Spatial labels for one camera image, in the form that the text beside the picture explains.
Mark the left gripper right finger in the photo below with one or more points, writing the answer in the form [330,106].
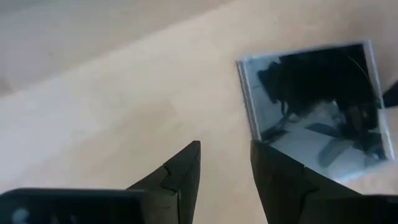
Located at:
[286,193]

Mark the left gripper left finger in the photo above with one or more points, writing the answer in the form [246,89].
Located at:
[180,186]

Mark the clear CD jewel case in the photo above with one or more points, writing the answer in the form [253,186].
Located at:
[311,93]

